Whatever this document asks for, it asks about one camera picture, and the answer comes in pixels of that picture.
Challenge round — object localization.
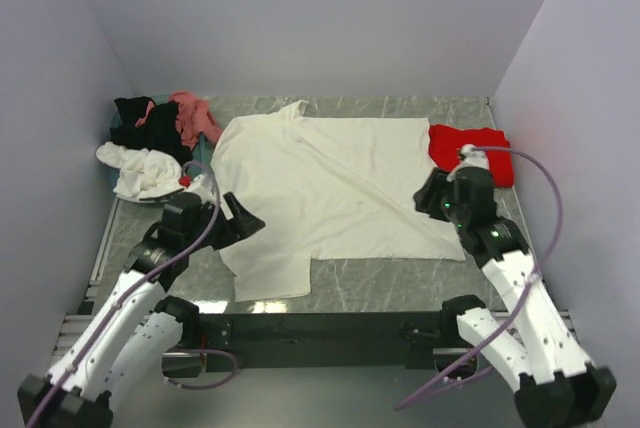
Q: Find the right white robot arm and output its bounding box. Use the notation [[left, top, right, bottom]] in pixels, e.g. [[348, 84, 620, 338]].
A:
[[414, 166, 617, 427]]

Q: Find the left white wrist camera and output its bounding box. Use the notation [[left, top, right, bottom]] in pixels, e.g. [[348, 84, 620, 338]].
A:
[[179, 173, 215, 203]]

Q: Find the cream white t-shirt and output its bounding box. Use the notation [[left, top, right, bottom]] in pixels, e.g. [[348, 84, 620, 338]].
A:
[[211, 101, 464, 302]]

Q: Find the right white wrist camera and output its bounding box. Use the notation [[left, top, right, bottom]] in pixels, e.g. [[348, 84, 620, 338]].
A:
[[447, 144, 489, 182]]

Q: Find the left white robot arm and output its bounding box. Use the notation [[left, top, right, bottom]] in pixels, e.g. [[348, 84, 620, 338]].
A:
[[17, 192, 266, 427]]

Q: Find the white t-shirt black trim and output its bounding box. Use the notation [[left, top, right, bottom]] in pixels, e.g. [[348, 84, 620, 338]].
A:
[[96, 142, 184, 202]]

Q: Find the aluminium frame rail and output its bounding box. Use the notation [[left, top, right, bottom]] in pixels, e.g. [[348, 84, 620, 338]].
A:
[[51, 270, 125, 365]]

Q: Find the pink t-shirt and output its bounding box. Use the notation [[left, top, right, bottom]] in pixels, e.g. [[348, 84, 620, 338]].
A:
[[167, 91, 222, 149]]

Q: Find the folded red t-shirt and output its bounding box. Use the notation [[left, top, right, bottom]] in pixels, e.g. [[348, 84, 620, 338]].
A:
[[427, 123, 515, 190]]

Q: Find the teal plastic basket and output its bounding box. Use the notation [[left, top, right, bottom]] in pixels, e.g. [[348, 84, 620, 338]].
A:
[[109, 98, 216, 203]]

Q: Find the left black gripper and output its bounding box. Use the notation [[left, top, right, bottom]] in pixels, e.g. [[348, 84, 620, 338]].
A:
[[185, 192, 265, 253]]

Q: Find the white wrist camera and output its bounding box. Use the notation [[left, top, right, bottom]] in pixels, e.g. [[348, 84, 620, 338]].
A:
[[179, 173, 215, 203], [447, 144, 489, 182]]

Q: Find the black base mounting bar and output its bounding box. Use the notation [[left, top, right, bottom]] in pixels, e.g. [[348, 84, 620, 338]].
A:
[[170, 311, 471, 370]]

